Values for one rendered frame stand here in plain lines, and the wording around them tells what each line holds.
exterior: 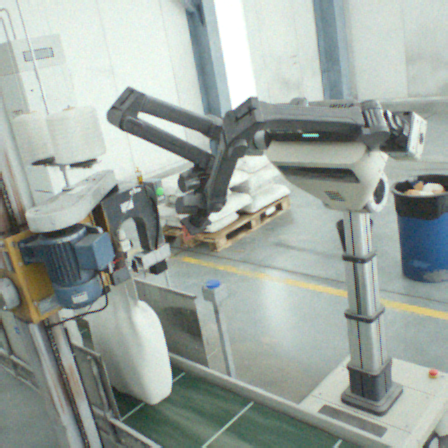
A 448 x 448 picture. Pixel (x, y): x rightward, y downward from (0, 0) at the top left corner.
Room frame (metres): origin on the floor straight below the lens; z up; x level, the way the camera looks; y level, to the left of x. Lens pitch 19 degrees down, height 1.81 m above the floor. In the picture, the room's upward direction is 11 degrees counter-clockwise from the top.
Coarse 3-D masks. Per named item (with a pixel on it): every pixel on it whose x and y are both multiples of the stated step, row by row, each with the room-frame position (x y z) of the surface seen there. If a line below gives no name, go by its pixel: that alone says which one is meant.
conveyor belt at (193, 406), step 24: (0, 336) 2.84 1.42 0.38; (192, 384) 2.02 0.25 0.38; (120, 408) 1.94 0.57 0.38; (144, 408) 1.91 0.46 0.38; (168, 408) 1.88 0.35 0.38; (192, 408) 1.85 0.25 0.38; (216, 408) 1.82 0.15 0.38; (240, 408) 1.80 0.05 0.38; (264, 408) 1.77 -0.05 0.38; (144, 432) 1.76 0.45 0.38; (168, 432) 1.73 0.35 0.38; (192, 432) 1.70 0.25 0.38; (216, 432) 1.68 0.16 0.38; (240, 432) 1.65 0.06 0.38; (264, 432) 1.63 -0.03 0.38; (288, 432) 1.60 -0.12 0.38; (312, 432) 1.58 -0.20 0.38
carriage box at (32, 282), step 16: (0, 240) 1.63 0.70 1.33; (16, 240) 1.62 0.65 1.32; (16, 256) 1.61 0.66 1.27; (0, 272) 1.70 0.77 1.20; (16, 272) 1.60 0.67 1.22; (32, 272) 1.64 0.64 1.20; (16, 288) 1.62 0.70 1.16; (32, 288) 1.62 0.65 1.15; (48, 288) 1.66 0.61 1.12; (32, 304) 1.61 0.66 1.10; (32, 320) 1.60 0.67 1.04
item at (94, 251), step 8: (80, 240) 1.56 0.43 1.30; (88, 240) 1.54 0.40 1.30; (96, 240) 1.52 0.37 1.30; (104, 240) 1.56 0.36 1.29; (80, 248) 1.52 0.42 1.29; (88, 248) 1.50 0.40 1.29; (96, 248) 1.51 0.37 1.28; (104, 248) 1.55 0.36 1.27; (80, 256) 1.52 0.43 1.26; (88, 256) 1.51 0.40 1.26; (96, 256) 1.50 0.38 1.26; (104, 256) 1.54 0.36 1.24; (112, 256) 1.57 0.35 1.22; (80, 264) 1.52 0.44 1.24; (88, 264) 1.51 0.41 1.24; (96, 264) 1.50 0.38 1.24; (104, 264) 1.53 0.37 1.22
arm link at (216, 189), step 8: (224, 136) 1.38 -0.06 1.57; (224, 144) 1.37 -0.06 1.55; (232, 144) 1.32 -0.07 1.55; (240, 144) 1.30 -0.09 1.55; (224, 152) 1.38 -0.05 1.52; (232, 152) 1.33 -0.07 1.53; (240, 152) 1.33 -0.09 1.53; (216, 160) 1.46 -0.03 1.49; (224, 160) 1.42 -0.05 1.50; (232, 160) 1.42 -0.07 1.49; (216, 168) 1.47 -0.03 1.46; (224, 168) 1.45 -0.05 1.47; (232, 168) 1.46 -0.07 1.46; (216, 176) 1.49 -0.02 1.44; (224, 176) 1.49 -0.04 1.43; (208, 184) 1.59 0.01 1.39; (216, 184) 1.52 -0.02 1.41; (224, 184) 1.53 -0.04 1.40; (208, 192) 1.59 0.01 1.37; (216, 192) 1.56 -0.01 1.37; (224, 192) 1.56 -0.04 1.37; (208, 200) 1.60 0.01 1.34; (216, 200) 1.59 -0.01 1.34; (224, 200) 1.59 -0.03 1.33
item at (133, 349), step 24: (120, 288) 2.01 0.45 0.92; (96, 312) 2.07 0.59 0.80; (120, 312) 1.97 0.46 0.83; (144, 312) 1.97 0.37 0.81; (96, 336) 2.09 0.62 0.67; (120, 336) 1.95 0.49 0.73; (144, 336) 1.91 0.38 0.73; (120, 360) 1.98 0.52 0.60; (144, 360) 1.91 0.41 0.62; (168, 360) 1.98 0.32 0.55; (120, 384) 2.03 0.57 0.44; (144, 384) 1.91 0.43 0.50; (168, 384) 1.95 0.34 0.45
